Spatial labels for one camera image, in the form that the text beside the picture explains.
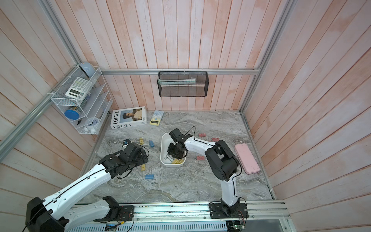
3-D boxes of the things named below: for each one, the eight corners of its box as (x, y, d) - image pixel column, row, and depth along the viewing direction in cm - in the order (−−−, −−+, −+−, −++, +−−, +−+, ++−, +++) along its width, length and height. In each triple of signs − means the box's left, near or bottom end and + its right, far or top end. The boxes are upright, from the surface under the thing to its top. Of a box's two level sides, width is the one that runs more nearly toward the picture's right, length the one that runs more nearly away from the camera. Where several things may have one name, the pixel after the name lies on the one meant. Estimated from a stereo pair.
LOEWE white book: (112, 130, 111) (110, 126, 107) (114, 114, 121) (112, 110, 118) (146, 124, 114) (145, 120, 111) (145, 109, 125) (144, 105, 122)
